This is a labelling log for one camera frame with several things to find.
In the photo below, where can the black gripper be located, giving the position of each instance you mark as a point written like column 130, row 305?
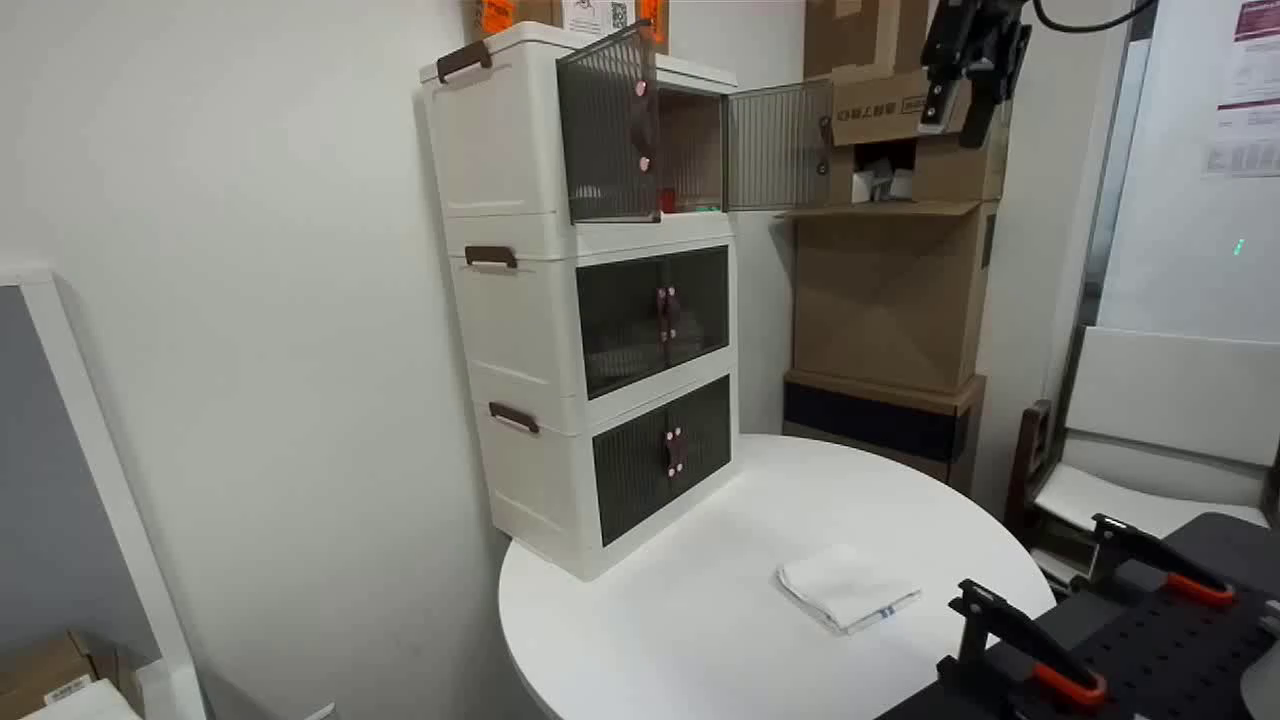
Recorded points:
column 972, row 42

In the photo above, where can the red plastic cup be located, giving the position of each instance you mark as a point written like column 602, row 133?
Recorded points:
column 670, row 200

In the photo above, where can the open cardboard box with flap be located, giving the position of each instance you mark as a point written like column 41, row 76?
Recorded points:
column 883, row 115

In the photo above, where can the tall narrow cardboard box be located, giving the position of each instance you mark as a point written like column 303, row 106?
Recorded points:
column 852, row 34

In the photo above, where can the large brown cardboard box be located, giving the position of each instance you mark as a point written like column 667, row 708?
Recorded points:
column 883, row 301

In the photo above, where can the white flat panel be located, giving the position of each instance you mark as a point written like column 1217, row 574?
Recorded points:
column 1172, row 394

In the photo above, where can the orange and white box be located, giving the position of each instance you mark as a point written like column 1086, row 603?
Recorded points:
column 512, row 12

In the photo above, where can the white folded cloth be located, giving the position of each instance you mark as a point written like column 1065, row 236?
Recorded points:
column 841, row 587

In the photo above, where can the black red clamp tools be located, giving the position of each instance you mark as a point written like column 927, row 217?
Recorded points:
column 1172, row 660

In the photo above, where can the white framed grey board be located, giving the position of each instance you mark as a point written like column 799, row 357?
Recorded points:
column 54, row 506

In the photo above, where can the small cardboard box with paper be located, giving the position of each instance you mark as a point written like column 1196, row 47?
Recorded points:
column 54, row 673

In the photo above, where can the paper wall poster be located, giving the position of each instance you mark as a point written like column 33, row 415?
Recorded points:
column 1247, row 85

